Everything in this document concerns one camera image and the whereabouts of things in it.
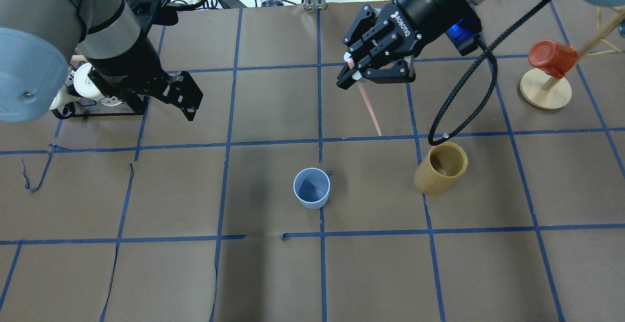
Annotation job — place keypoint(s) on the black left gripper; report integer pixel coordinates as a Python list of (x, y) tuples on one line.
[(131, 66)]

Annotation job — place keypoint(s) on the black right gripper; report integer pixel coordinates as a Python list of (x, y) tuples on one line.
[(426, 0)]

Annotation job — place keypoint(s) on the pink chopstick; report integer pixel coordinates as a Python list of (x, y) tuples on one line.
[(367, 99)]

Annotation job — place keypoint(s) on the blue cup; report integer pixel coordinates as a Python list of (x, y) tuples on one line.
[(312, 187)]

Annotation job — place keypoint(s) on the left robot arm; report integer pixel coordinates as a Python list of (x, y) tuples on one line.
[(39, 37)]

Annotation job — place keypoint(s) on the red cup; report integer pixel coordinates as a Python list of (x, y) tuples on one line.
[(552, 57)]

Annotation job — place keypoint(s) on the white mug upper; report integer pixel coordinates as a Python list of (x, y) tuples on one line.
[(79, 85)]

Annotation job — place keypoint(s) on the bamboo cylinder holder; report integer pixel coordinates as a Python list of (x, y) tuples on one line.
[(441, 168)]

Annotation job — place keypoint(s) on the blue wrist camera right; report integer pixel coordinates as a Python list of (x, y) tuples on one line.
[(464, 35)]

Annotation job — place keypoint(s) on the black wire mug rack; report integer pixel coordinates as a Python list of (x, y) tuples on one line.
[(84, 108)]

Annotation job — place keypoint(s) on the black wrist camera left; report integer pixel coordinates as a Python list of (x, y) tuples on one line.
[(150, 12)]

